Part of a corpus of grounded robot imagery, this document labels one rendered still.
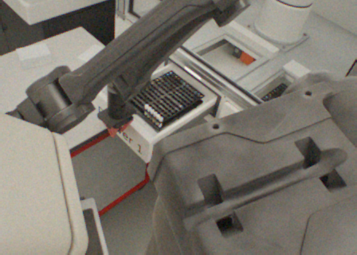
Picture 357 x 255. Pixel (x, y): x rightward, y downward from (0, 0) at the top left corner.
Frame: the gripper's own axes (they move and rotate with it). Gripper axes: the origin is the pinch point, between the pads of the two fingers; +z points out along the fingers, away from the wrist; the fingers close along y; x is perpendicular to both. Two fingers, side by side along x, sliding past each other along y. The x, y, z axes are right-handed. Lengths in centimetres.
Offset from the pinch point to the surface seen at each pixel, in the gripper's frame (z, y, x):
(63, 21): 17, 32, 85
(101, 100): -1.4, 3.5, 12.8
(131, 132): 0.2, 3.5, -2.8
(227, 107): -2.2, 35.4, -16.1
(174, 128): 1.2, 16.3, -9.6
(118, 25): 1, 37, 48
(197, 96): 0.1, 32.8, -4.5
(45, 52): 9, 7, 59
